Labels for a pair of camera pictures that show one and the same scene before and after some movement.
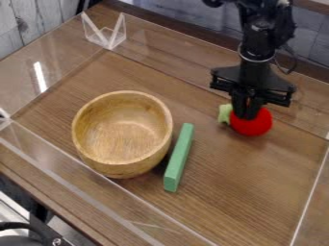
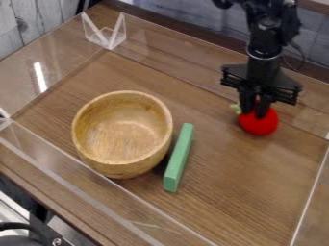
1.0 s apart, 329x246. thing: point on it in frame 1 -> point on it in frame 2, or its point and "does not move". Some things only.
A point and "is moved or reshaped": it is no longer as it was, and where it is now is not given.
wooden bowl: [121, 131] does not move
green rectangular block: [180, 159] does not move
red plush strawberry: [253, 127] is moved or reshaped
